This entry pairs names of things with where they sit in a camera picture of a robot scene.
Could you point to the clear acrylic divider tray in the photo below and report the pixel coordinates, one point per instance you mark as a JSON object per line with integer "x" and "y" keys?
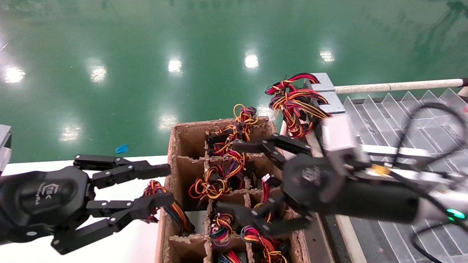
{"x": 380, "y": 117}

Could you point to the silver camera mount bracket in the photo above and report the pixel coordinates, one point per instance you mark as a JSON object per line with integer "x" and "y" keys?
{"x": 395, "y": 151}

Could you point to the brown divided cardboard box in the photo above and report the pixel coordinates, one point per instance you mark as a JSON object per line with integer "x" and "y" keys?
{"x": 186, "y": 138}

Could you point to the blue tape scrap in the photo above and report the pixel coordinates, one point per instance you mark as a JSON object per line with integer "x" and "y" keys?
{"x": 122, "y": 149}

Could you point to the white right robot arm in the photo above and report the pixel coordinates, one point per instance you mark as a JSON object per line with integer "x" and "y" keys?
{"x": 438, "y": 204}

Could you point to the tan ledge board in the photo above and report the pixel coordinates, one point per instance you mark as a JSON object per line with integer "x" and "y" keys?
{"x": 314, "y": 244}

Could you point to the black pipe joint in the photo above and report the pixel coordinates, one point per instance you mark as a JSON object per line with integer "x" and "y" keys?
{"x": 464, "y": 82}

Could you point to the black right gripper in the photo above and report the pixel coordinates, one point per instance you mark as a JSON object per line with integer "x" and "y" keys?
{"x": 310, "y": 182}

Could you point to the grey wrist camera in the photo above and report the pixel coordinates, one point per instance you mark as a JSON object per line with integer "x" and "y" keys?
{"x": 340, "y": 135}
{"x": 4, "y": 146}

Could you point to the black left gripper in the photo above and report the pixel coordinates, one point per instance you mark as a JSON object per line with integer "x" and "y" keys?
{"x": 44, "y": 197}

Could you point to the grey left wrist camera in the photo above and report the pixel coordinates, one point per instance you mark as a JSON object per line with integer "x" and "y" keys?
{"x": 4, "y": 146}

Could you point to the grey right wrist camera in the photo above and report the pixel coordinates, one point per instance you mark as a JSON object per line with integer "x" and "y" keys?
{"x": 340, "y": 135}

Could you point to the black rack edge strip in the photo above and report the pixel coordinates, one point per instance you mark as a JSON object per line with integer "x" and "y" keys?
{"x": 329, "y": 241}

